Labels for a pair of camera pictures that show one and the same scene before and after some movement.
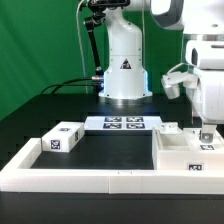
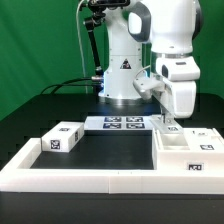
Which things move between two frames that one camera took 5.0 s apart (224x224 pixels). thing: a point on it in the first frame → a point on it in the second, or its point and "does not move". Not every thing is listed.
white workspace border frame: (19, 176) does not move
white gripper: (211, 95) → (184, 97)
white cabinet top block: (63, 137) does not move
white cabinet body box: (186, 151) does not move
